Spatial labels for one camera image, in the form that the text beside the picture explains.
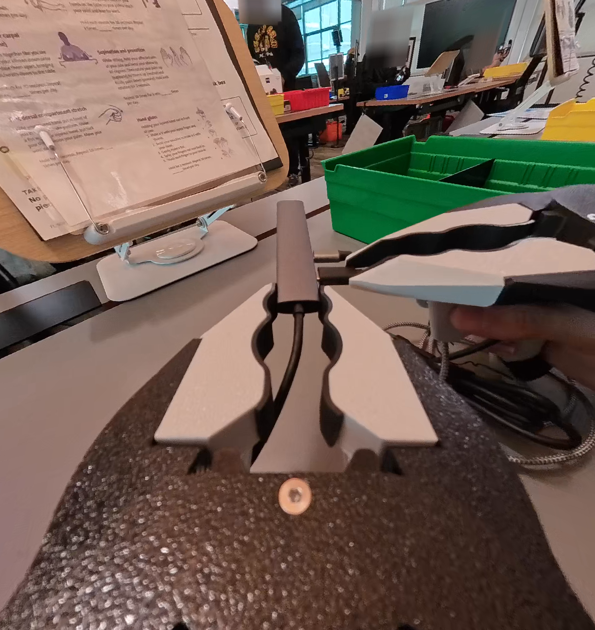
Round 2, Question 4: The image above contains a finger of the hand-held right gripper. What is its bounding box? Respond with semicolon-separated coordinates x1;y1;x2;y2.
349;238;595;307
346;203;537;269

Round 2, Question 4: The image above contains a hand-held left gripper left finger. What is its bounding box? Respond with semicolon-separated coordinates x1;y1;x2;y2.
153;283;278;473

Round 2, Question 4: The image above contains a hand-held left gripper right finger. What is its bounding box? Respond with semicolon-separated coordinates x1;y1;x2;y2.
319;285;440;473

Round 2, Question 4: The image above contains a green plastic bin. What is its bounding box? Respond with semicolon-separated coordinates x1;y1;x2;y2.
322;135;595;244

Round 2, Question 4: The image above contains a light grey desk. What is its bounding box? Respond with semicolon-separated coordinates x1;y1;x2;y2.
0;177;595;630

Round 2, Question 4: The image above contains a long wooden desk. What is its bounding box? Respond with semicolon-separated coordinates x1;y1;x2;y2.
275;103;345;183
356;76;546;134

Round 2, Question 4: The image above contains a person's right hand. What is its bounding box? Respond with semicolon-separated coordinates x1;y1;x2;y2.
450;305;595;399

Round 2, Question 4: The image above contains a grey cardboard sheet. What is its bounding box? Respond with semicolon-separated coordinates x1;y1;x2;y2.
344;115;384;153
447;101;485;134

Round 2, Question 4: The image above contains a white document stand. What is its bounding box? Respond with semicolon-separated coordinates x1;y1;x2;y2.
479;0;588;136

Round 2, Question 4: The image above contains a large black monitor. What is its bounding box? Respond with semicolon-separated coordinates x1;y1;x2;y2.
418;0;517;70

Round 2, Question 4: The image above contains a red plastic bin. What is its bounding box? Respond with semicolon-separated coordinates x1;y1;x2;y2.
283;88;330;111

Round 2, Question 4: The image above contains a white instruction sheet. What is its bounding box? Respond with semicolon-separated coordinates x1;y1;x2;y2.
19;0;283;242

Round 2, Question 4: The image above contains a wooden book stand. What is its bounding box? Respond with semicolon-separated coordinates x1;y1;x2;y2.
0;0;290;302

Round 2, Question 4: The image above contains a blue-header exercise sheet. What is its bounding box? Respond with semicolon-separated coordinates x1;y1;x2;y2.
0;0;264;222

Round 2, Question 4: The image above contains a black coiled cable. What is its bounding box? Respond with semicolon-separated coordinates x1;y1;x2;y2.
575;30;595;99

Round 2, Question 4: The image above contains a black desk cable cover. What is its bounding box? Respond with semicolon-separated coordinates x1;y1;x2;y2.
0;281;103;360

